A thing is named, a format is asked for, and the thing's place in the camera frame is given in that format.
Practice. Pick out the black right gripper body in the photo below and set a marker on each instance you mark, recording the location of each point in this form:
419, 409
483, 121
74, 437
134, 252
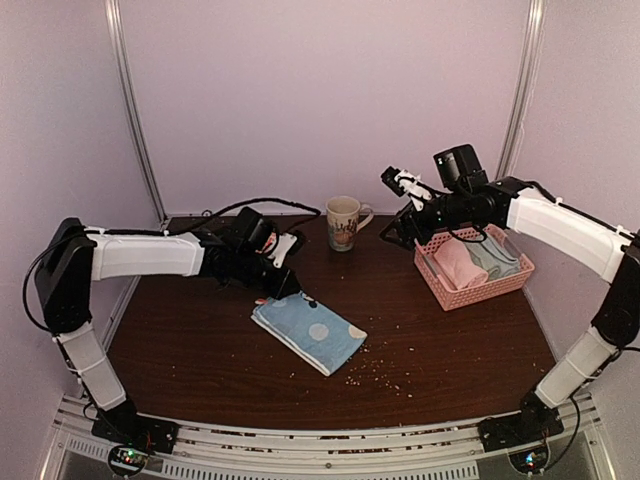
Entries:
455, 213

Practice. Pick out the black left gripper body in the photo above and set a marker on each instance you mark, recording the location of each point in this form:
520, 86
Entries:
248, 268

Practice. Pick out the large pink towel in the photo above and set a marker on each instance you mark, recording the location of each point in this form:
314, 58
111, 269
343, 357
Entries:
454, 260

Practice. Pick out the blue patterned cloth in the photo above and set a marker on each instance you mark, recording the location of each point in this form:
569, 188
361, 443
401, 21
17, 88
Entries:
318, 335

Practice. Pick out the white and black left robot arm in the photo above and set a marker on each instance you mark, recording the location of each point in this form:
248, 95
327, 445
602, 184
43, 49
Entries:
78, 259

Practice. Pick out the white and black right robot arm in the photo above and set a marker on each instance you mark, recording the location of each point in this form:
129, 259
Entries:
595, 266

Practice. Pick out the red and white patterned bowl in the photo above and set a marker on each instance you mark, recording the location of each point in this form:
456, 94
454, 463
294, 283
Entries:
271, 241

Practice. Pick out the pink perforated plastic basket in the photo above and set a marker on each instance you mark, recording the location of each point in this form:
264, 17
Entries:
482, 286

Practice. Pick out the white mug with coral pattern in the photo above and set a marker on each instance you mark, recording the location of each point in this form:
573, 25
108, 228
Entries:
346, 216

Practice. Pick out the light blue folded towel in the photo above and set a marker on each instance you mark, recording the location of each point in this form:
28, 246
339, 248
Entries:
505, 255

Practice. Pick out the grey-green folded towel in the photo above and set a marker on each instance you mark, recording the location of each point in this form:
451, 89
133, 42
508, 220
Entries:
488, 256

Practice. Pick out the left round circuit board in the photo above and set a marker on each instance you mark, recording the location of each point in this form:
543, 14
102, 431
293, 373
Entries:
127, 461

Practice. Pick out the round circuit board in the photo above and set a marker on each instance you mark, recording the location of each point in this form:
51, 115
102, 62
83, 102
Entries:
127, 461
530, 461

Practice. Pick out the right round circuit board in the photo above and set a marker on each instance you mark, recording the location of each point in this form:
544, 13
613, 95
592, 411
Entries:
530, 461

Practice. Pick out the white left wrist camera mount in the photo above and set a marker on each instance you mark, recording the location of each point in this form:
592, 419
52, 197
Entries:
284, 243

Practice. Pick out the aluminium right corner post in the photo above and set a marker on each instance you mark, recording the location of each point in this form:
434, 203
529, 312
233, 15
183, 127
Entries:
524, 87

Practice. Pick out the aluminium corner post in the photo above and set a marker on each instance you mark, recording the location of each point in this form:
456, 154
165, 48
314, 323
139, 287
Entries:
524, 87
117, 36

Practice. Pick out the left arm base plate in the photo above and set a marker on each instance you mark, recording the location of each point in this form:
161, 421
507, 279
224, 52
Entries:
143, 433

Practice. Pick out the aluminium front rail frame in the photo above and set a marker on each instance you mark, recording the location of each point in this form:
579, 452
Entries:
451, 450

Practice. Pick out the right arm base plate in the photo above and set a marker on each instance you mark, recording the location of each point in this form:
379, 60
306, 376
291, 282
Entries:
506, 432

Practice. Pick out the aluminium left corner post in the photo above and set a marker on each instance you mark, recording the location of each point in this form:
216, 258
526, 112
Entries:
117, 36

